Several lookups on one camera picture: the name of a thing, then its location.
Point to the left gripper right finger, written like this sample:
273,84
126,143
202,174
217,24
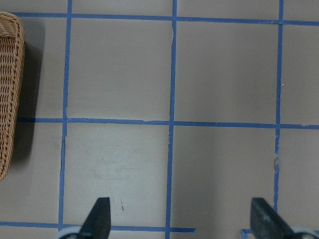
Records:
265,223

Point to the brown wicker basket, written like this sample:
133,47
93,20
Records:
12,55

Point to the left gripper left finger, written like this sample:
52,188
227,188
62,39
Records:
98,223

